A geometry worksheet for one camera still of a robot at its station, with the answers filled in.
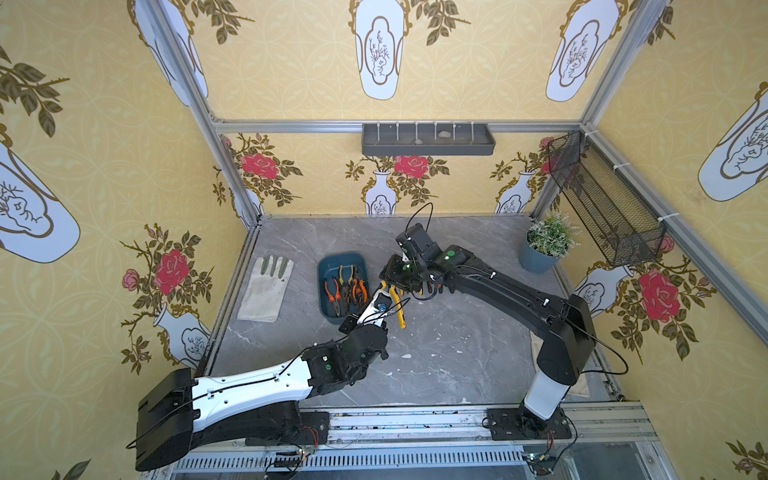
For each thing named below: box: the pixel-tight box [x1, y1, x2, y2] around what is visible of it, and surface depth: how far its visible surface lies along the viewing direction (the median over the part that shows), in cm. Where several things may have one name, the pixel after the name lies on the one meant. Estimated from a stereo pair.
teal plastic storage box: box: [317, 252, 370, 325], surface depth 102 cm
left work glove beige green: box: [237, 255, 294, 323], surface depth 101 cm
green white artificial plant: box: [527, 211, 582, 259], surface depth 97 cm
